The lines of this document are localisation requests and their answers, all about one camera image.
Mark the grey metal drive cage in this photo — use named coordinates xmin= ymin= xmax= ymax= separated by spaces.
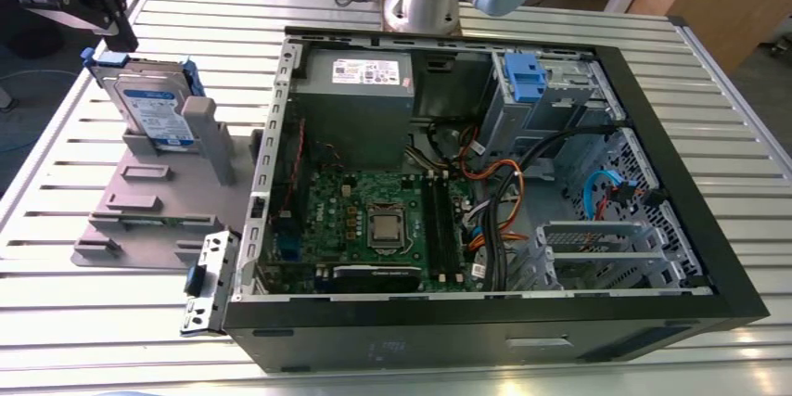
xmin=476 ymin=48 xmax=626 ymax=177

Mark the blue plastic drive latch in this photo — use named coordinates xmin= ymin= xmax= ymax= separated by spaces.
xmin=503 ymin=51 xmax=551 ymax=104

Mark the thin red fan wire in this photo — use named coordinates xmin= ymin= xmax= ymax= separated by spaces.
xmin=271 ymin=117 xmax=310 ymax=222

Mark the black cable bundle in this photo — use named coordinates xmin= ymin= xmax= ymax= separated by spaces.
xmin=482 ymin=122 xmax=624 ymax=291

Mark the black open PC case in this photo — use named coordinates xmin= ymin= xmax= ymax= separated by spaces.
xmin=219 ymin=24 xmax=772 ymax=375

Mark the green motherboard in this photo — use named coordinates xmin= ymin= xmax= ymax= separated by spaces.
xmin=263 ymin=168 xmax=494 ymax=296

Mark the grey power supply unit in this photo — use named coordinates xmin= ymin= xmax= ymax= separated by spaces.
xmin=287 ymin=46 xmax=416 ymax=173

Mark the yellow black wire bundle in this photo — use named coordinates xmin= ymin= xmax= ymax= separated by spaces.
xmin=404 ymin=118 xmax=482 ymax=173

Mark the orange yellow wire bundle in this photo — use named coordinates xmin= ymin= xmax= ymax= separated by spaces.
xmin=460 ymin=158 xmax=531 ymax=256

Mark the metal expansion card retainer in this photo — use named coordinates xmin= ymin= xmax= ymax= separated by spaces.
xmin=178 ymin=227 xmax=242 ymax=338

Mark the blue data wire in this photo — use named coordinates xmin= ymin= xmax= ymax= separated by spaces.
xmin=582 ymin=167 xmax=648 ymax=222

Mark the silver CPU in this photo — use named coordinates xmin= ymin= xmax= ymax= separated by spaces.
xmin=371 ymin=214 xmax=404 ymax=242

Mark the black office chair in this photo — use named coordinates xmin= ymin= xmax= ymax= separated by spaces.
xmin=0 ymin=0 xmax=68 ymax=59

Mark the green RAM stick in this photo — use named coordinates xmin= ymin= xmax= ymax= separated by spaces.
xmin=120 ymin=214 xmax=191 ymax=228

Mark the CPU socket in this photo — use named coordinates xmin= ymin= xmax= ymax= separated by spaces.
xmin=364 ymin=200 xmax=410 ymax=254

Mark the black graphics card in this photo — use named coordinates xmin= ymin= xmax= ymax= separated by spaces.
xmin=330 ymin=263 xmax=423 ymax=295

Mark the grey plastic parts rack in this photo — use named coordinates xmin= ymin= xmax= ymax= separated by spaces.
xmin=71 ymin=96 xmax=267 ymax=273

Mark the hard disk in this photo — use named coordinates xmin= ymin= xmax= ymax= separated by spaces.
xmin=79 ymin=46 xmax=203 ymax=155

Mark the red black power wire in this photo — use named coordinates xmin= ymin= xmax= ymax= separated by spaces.
xmin=608 ymin=184 xmax=668 ymax=208

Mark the metal disk bay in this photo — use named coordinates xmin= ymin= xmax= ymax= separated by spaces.
xmin=535 ymin=219 xmax=707 ymax=293

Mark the black RAM slot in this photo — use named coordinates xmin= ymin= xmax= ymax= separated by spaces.
xmin=422 ymin=172 xmax=448 ymax=284
xmin=438 ymin=172 xmax=466 ymax=284

